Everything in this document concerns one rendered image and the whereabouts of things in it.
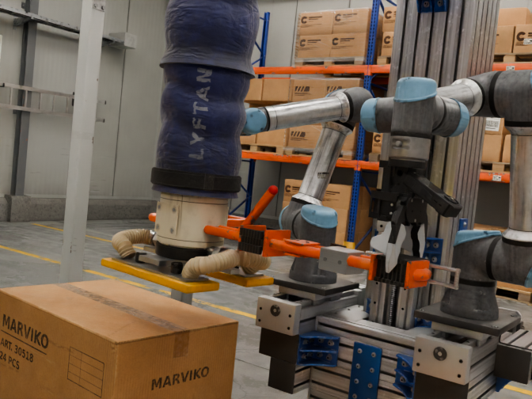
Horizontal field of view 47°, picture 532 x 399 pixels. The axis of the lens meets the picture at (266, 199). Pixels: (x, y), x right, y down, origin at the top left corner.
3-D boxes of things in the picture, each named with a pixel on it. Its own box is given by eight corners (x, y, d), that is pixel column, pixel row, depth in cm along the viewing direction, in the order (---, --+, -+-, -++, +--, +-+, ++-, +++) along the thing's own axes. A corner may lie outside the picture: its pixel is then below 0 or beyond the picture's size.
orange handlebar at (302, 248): (119, 217, 172) (121, 204, 172) (201, 218, 194) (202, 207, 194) (419, 286, 110) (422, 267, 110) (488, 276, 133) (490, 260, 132)
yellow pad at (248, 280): (159, 262, 172) (161, 244, 171) (186, 260, 179) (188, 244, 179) (246, 287, 149) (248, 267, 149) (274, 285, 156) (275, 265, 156)
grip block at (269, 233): (234, 250, 139) (237, 224, 139) (264, 249, 146) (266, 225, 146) (261, 257, 133) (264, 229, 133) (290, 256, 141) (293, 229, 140)
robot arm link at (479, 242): (463, 271, 175) (469, 225, 175) (509, 281, 166) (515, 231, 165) (441, 274, 167) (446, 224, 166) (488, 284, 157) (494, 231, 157)
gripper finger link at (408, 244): (401, 259, 125) (397, 218, 122) (427, 264, 121) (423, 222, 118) (393, 266, 123) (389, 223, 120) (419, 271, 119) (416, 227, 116)
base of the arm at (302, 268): (305, 272, 206) (308, 243, 206) (344, 281, 198) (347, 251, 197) (279, 276, 194) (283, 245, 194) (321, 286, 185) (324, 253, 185)
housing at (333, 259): (316, 268, 125) (319, 246, 125) (336, 267, 130) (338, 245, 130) (344, 275, 121) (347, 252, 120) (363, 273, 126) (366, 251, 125)
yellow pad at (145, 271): (100, 265, 158) (101, 245, 157) (132, 264, 165) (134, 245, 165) (186, 294, 135) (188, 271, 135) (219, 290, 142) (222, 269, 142)
